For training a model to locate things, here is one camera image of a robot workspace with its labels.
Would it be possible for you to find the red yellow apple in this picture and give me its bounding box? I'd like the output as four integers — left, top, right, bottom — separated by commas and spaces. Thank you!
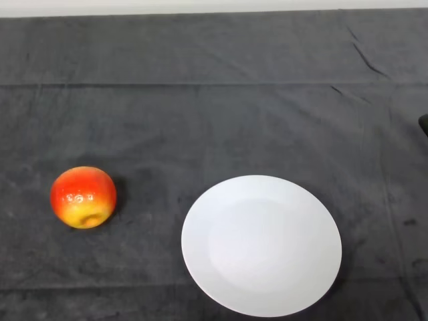
49, 166, 118, 230

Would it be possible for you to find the white round plate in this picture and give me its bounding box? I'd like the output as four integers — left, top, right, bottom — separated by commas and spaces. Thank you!
181, 175, 343, 318

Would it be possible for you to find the black cloth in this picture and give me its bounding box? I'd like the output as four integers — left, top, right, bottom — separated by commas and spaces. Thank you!
0, 7, 428, 321

